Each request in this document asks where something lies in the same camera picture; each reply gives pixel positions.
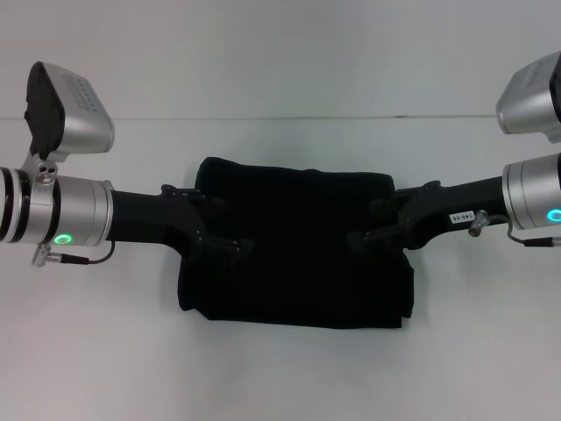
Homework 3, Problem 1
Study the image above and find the black shirt with FREE print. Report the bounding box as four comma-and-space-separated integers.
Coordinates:
176, 156, 415, 330

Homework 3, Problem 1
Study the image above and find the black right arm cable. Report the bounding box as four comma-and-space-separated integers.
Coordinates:
467, 210, 561, 248

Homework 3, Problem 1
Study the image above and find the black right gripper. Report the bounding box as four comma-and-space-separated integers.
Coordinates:
344, 174, 510, 253

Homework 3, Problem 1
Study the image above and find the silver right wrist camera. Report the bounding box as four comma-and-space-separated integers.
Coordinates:
494, 49, 561, 144

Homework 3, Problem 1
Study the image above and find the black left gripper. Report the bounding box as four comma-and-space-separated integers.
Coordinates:
108, 183, 256, 265

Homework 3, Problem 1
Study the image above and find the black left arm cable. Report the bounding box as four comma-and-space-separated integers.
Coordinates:
30, 239, 117, 268

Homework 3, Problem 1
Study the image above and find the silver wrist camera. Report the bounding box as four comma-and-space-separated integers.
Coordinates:
23, 61, 117, 194
494, 49, 561, 144

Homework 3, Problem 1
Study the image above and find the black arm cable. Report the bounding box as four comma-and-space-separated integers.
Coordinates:
467, 210, 561, 248
30, 239, 117, 268

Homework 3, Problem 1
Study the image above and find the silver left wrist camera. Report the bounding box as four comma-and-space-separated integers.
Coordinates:
23, 61, 117, 194

